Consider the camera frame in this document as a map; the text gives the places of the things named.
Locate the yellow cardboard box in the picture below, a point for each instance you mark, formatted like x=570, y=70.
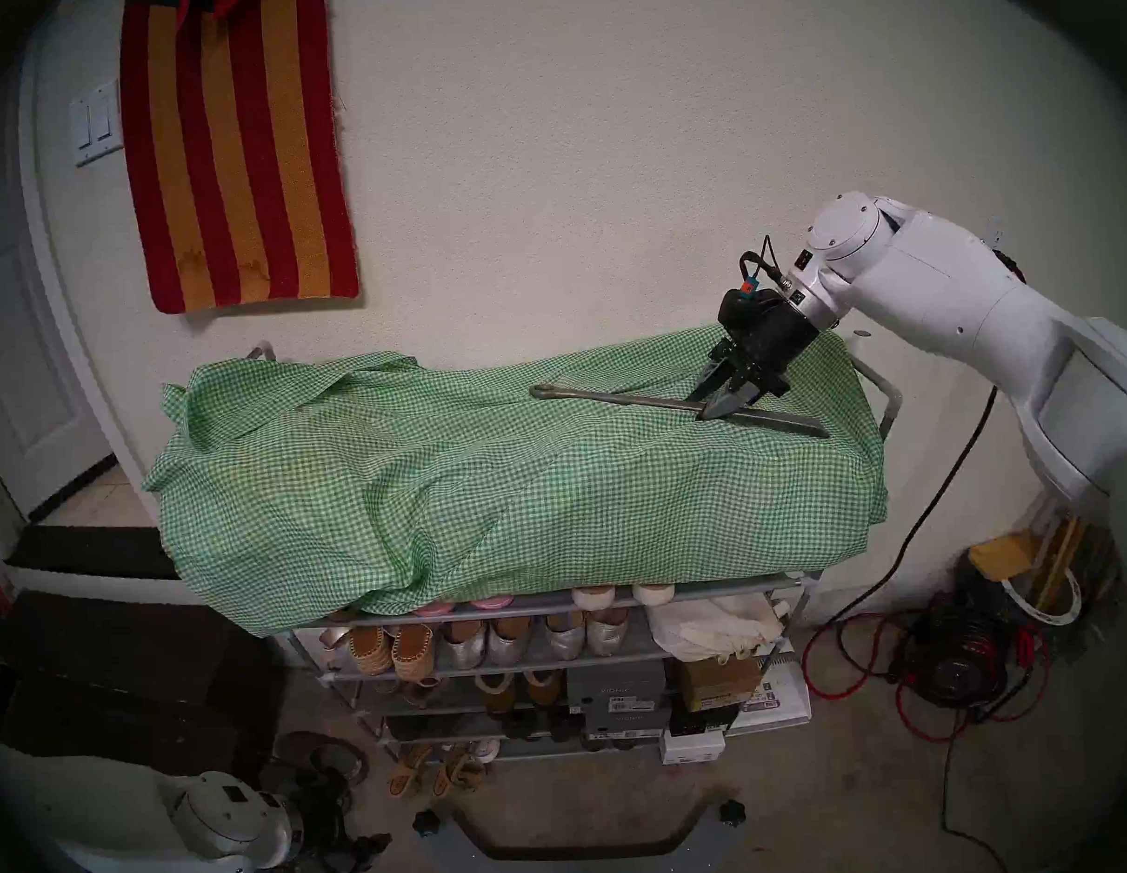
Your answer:
x=1002, y=556

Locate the white sneaker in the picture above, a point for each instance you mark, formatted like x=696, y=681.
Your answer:
x=487, y=749

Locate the white soled shoe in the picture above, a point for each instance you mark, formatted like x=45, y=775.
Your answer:
x=652, y=593
x=592, y=595

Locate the dark brown trunk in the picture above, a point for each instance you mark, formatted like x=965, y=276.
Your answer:
x=118, y=683

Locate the cream cloth bag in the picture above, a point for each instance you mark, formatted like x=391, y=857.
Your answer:
x=712, y=629

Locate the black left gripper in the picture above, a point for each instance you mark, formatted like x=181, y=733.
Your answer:
x=320, y=828

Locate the yellow wooden stick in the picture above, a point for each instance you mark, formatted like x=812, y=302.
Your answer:
x=1058, y=568

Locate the white light switch plate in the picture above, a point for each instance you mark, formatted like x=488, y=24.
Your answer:
x=96, y=125

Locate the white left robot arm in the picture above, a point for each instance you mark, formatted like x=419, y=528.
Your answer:
x=77, y=815

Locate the brown cardboard box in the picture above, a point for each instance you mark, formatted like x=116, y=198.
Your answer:
x=719, y=683

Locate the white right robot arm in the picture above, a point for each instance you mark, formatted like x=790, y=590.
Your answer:
x=948, y=293

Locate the grey Vionic shoe box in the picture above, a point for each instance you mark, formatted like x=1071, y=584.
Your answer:
x=627, y=721
x=616, y=685

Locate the flat white labelled box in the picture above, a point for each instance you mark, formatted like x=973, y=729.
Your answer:
x=780, y=701

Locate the black shoe box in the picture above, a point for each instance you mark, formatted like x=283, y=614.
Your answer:
x=701, y=718

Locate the red yellow striped wall rug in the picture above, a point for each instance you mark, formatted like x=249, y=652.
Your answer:
x=235, y=175

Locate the tan espadrille sandal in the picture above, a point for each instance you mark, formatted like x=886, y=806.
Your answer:
x=363, y=646
x=413, y=650

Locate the brown clog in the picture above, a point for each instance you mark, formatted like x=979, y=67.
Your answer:
x=321, y=758

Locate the green white gingham cloth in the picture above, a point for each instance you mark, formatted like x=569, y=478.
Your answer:
x=436, y=492

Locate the black base knob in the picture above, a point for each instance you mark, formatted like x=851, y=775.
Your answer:
x=429, y=824
x=732, y=813

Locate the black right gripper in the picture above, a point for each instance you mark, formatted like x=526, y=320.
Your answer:
x=764, y=334

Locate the silver flat shoe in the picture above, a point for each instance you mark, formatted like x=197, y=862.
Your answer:
x=509, y=640
x=563, y=636
x=607, y=632
x=461, y=645

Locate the small white box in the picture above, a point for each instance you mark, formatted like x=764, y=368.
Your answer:
x=693, y=746

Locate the long grey metal shoehorn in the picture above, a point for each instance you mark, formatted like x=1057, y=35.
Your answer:
x=618, y=400

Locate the black door step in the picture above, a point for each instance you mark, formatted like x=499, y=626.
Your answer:
x=94, y=552

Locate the tan and dark shoe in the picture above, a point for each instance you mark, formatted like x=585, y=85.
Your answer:
x=494, y=695
x=542, y=688

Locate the dark bucket with white rim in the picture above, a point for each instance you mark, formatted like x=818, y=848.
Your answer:
x=1060, y=616

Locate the grey metal shoe rack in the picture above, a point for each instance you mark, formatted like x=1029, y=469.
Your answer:
x=536, y=667

